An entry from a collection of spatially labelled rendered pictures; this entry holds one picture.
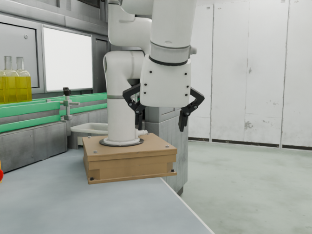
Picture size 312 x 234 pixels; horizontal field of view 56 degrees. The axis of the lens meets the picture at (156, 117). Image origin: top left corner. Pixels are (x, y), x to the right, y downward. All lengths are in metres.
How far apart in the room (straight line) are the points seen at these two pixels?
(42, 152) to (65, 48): 0.71
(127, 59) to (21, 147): 0.48
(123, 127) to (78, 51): 0.90
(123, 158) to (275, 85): 3.84
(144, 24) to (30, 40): 0.71
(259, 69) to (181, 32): 4.09
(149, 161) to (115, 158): 0.11
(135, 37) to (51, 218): 0.58
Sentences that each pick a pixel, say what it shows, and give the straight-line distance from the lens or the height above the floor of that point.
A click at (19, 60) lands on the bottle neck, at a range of 1.31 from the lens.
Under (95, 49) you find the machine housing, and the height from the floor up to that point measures 1.23.
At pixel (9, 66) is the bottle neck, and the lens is 1.27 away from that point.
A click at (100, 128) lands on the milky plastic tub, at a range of 1.44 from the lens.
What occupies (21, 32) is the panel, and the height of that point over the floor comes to 1.26.
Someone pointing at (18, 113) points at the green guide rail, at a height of 0.94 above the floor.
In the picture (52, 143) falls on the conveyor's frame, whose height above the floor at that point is 0.81.
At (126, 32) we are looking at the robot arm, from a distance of 0.96.
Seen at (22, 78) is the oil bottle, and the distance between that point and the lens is 1.28.
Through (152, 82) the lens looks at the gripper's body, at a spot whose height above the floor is 1.06.
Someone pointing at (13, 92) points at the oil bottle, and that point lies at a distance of 1.25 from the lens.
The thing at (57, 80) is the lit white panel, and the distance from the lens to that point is 1.66.
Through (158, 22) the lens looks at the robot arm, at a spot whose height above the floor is 1.16.
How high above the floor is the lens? 1.07
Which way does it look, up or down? 8 degrees down
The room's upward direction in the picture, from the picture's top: straight up
